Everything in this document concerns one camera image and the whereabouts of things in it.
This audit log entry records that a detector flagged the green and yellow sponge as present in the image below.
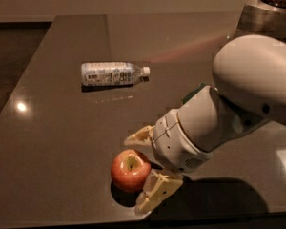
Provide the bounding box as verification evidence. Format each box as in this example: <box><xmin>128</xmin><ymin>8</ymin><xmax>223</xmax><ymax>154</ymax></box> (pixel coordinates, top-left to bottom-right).
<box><xmin>182</xmin><ymin>83</ymin><xmax>206</xmax><ymax>105</ymax></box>

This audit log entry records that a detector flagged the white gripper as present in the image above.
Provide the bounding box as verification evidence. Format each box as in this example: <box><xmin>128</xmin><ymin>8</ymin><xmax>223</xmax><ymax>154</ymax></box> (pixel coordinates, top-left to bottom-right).
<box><xmin>124</xmin><ymin>109</ymin><xmax>212</xmax><ymax>215</ymax></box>

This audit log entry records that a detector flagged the red apple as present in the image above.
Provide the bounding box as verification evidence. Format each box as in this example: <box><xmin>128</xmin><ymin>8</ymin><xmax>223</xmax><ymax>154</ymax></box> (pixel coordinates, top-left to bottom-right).
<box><xmin>111</xmin><ymin>149</ymin><xmax>151</xmax><ymax>193</ymax></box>

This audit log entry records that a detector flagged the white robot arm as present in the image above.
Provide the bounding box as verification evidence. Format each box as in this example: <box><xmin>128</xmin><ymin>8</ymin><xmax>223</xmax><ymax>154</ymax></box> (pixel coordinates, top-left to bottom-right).
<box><xmin>124</xmin><ymin>35</ymin><xmax>286</xmax><ymax>215</ymax></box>

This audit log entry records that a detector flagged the clear plastic water bottle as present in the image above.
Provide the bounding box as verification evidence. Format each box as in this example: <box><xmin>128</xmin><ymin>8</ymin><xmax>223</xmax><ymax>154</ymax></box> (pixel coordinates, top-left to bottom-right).
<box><xmin>81</xmin><ymin>62</ymin><xmax>151</xmax><ymax>87</ymax></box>

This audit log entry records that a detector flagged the metal container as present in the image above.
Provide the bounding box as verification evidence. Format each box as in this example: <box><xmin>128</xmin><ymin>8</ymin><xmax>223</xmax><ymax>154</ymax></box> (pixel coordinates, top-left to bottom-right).
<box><xmin>234</xmin><ymin>0</ymin><xmax>286</xmax><ymax>42</ymax></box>

